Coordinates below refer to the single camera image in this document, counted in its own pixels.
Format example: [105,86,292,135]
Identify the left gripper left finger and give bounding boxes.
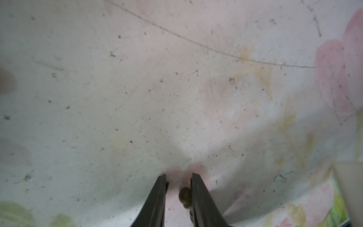
[131,174,169,227]

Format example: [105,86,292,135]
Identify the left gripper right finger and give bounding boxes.
[191,173,229,227]

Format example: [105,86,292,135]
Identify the brown pawn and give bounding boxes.
[178,187,194,224]

